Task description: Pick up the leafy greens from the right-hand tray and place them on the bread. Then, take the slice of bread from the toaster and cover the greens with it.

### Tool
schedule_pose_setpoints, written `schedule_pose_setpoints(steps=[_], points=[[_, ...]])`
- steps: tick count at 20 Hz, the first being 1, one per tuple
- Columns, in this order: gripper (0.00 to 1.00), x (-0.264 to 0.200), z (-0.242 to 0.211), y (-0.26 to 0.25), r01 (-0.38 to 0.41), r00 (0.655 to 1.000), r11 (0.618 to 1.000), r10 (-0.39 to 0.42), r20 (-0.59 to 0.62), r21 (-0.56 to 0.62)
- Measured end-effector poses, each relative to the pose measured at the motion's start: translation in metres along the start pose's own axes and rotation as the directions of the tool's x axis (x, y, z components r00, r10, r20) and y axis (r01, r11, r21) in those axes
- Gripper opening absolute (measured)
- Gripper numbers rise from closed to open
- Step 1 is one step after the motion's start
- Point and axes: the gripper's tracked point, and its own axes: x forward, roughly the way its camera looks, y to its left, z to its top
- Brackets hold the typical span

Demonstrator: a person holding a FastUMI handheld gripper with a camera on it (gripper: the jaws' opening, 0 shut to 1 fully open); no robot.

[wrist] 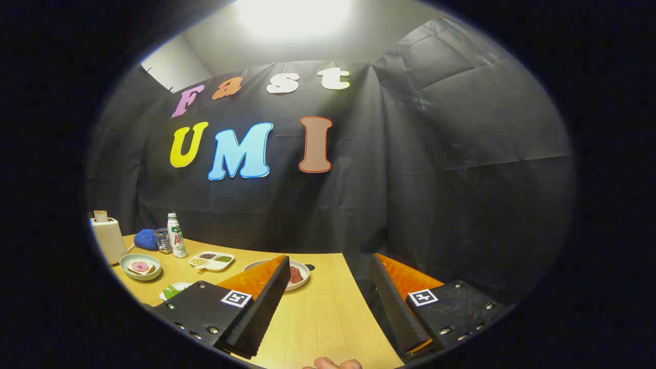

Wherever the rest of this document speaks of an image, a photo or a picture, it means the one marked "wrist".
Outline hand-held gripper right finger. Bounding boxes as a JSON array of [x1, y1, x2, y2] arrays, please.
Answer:
[[369, 252, 509, 355]]

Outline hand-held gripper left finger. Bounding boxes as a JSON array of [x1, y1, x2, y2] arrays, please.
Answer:
[[153, 255, 291, 359]]

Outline white round bowl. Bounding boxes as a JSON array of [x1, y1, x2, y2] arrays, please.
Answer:
[[242, 259, 311, 292]]

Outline white divided dish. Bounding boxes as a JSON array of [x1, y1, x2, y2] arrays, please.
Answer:
[[188, 251, 235, 271]]

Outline white square plate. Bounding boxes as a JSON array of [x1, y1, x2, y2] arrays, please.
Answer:
[[158, 282, 193, 301]]

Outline white bottle green cap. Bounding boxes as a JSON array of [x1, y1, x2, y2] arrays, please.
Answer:
[[167, 213, 188, 258]]

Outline black backdrop cloth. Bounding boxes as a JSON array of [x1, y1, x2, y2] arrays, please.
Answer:
[[86, 15, 577, 308]]

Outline blue oven mitt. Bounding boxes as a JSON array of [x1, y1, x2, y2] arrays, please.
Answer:
[[133, 229, 159, 251]]

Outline pale green plate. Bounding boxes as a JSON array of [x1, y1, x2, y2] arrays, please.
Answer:
[[119, 254, 161, 281]]

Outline cream toaster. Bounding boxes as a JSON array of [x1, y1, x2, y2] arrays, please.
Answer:
[[90, 218, 129, 265]]

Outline bright ceiling light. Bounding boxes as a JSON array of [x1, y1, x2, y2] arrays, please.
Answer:
[[236, 0, 354, 37]]

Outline metal wire utensil holder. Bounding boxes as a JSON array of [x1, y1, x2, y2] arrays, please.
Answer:
[[154, 228, 173, 255]]

